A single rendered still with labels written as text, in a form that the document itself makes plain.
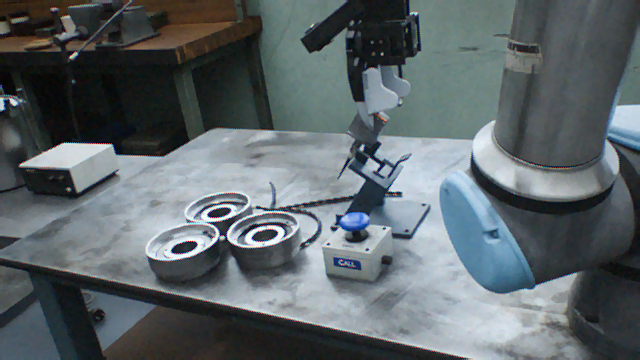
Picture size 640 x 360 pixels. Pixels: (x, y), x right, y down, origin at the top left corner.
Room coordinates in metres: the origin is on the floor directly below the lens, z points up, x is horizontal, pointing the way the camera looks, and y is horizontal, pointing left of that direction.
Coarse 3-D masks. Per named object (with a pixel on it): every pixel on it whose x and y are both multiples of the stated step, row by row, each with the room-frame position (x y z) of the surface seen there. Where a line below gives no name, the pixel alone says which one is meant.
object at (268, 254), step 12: (252, 216) 0.85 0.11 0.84; (264, 216) 0.85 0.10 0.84; (276, 216) 0.85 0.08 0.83; (288, 216) 0.83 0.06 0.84; (240, 228) 0.83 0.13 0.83; (264, 228) 0.82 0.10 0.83; (276, 228) 0.82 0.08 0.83; (300, 228) 0.80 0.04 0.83; (228, 240) 0.78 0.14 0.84; (252, 240) 0.80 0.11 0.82; (264, 240) 0.82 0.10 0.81; (276, 240) 0.78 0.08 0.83; (288, 240) 0.76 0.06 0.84; (300, 240) 0.79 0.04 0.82; (240, 252) 0.76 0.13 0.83; (252, 252) 0.75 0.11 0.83; (264, 252) 0.75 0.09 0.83; (276, 252) 0.75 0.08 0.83; (288, 252) 0.76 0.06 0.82; (240, 264) 0.78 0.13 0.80; (252, 264) 0.76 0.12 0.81; (264, 264) 0.75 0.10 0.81; (276, 264) 0.76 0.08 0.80
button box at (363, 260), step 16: (336, 240) 0.73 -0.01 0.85; (352, 240) 0.71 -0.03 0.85; (368, 240) 0.71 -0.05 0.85; (384, 240) 0.72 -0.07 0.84; (336, 256) 0.71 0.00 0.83; (352, 256) 0.69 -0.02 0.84; (368, 256) 0.68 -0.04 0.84; (384, 256) 0.71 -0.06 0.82; (336, 272) 0.71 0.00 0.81; (352, 272) 0.69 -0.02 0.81; (368, 272) 0.68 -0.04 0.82
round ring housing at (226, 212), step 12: (228, 192) 0.95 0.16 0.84; (240, 192) 0.94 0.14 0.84; (192, 204) 0.92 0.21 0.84; (204, 204) 0.94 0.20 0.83; (228, 204) 0.92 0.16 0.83; (192, 216) 0.90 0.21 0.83; (204, 216) 0.89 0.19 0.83; (216, 216) 0.92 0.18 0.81; (228, 216) 0.88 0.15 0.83; (240, 216) 0.86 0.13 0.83; (228, 228) 0.85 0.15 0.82
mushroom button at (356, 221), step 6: (348, 216) 0.73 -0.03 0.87; (354, 216) 0.73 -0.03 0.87; (360, 216) 0.73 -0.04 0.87; (366, 216) 0.73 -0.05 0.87; (342, 222) 0.72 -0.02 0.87; (348, 222) 0.72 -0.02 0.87; (354, 222) 0.71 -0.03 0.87; (360, 222) 0.71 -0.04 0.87; (366, 222) 0.72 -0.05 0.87; (342, 228) 0.72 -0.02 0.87; (348, 228) 0.71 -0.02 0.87; (354, 228) 0.71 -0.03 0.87; (360, 228) 0.71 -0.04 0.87; (354, 234) 0.72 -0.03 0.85
